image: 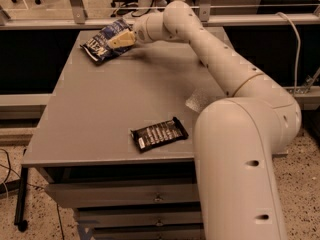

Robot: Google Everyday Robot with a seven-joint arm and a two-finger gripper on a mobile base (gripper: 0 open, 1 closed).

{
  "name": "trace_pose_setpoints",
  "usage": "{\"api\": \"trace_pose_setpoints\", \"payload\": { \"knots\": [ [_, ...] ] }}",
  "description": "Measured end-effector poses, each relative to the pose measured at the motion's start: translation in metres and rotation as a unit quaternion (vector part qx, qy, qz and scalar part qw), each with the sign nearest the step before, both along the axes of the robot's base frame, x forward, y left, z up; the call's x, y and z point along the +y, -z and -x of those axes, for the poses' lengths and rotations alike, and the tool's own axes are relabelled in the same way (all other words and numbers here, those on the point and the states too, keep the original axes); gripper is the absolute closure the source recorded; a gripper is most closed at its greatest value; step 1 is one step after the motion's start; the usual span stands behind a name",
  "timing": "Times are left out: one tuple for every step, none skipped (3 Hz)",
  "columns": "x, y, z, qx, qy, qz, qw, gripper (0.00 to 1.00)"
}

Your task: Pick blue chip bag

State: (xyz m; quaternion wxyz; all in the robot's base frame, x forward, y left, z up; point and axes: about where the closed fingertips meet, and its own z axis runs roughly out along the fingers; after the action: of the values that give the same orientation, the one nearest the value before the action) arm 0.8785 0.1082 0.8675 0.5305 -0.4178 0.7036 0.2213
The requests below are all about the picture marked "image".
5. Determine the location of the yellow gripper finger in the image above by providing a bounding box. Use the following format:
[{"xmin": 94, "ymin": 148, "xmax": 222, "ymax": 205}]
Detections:
[{"xmin": 107, "ymin": 29, "xmax": 136, "ymax": 49}]

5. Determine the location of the blue chip bag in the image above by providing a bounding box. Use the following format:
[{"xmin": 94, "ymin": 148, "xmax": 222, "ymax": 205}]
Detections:
[{"xmin": 80, "ymin": 19, "xmax": 135, "ymax": 64}]

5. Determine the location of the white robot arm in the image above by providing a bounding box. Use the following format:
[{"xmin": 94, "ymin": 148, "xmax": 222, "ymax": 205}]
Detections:
[{"xmin": 108, "ymin": 1, "xmax": 301, "ymax": 240}]

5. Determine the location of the black snack bar packet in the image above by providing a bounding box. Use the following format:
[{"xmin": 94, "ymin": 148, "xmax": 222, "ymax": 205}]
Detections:
[{"xmin": 131, "ymin": 117, "xmax": 189, "ymax": 152}]

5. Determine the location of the grey drawer cabinet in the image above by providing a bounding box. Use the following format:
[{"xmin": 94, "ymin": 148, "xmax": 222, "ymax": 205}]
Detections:
[{"xmin": 21, "ymin": 27, "xmax": 288, "ymax": 240}]

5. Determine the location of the top grey drawer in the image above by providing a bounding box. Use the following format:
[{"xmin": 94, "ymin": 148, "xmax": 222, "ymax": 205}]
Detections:
[{"xmin": 45, "ymin": 178, "xmax": 199, "ymax": 208}]

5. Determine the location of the grey drawer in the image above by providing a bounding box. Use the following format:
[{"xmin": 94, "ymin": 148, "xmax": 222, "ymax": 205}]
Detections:
[
  {"xmin": 75, "ymin": 207, "xmax": 202, "ymax": 228},
  {"xmin": 93, "ymin": 224, "xmax": 206, "ymax": 240},
  {"xmin": 45, "ymin": 178, "xmax": 199, "ymax": 208}
]

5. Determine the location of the middle grey drawer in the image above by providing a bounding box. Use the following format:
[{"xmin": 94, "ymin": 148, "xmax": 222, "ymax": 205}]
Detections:
[{"xmin": 75, "ymin": 207, "xmax": 202, "ymax": 228}]

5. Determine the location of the bottom grey drawer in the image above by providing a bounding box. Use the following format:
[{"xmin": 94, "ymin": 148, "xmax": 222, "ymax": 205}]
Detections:
[{"xmin": 93, "ymin": 224, "xmax": 206, "ymax": 240}]

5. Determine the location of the black stand leg with caster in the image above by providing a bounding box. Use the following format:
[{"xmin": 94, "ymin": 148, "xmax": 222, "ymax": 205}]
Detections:
[{"xmin": 14, "ymin": 167, "xmax": 28, "ymax": 232}]

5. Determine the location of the grey metal railing frame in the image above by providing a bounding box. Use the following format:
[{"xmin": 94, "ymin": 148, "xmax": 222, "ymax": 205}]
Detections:
[{"xmin": 0, "ymin": 0, "xmax": 320, "ymax": 30}]

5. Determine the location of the grey cable at right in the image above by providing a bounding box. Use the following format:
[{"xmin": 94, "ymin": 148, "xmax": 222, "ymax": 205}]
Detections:
[{"xmin": 275, "ymin": 11, "xmax": 302, "ymax": 91}]

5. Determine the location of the white cable on floor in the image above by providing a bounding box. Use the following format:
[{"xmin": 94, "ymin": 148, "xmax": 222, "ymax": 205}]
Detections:
[{"xmin": 0, "ymin": 148, "xmax": 21, "ymax": 198}]

